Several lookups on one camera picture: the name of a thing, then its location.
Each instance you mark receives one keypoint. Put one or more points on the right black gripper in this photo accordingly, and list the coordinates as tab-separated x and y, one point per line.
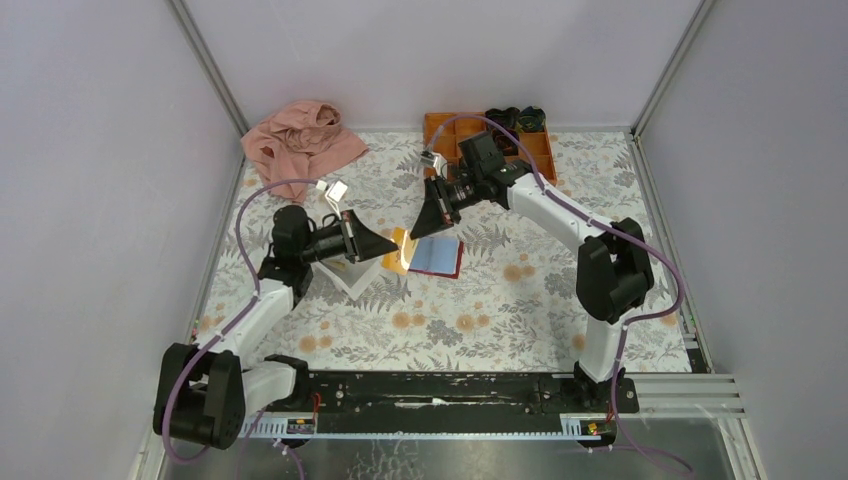
438	214

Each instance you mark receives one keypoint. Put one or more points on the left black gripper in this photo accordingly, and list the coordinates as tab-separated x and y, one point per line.
359	241

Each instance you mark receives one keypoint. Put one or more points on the white plastic card box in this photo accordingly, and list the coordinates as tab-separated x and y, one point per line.
350	278

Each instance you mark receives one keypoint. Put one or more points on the red card holder wallet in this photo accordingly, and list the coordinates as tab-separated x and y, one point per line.
438	256

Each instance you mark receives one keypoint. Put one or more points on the gold VIP card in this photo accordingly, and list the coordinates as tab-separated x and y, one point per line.
399	261

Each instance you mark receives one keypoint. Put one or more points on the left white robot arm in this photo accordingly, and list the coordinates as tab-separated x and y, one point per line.
205	393

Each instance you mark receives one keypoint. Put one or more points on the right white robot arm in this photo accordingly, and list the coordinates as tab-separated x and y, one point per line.
613	273

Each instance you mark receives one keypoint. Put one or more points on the orange compartment tray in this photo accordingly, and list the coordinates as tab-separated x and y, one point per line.
443	131

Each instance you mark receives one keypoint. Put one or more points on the floral table mat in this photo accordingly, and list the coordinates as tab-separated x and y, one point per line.
513	306

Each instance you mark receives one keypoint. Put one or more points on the pink crumpled cloth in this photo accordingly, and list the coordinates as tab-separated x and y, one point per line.
304	140

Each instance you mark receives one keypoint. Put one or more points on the black rolled belt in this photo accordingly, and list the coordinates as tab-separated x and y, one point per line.
506	118

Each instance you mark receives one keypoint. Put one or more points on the green rolled belt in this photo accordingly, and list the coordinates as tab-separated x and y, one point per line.
531	119

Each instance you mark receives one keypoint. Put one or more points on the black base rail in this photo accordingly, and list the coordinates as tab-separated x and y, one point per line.
445	403

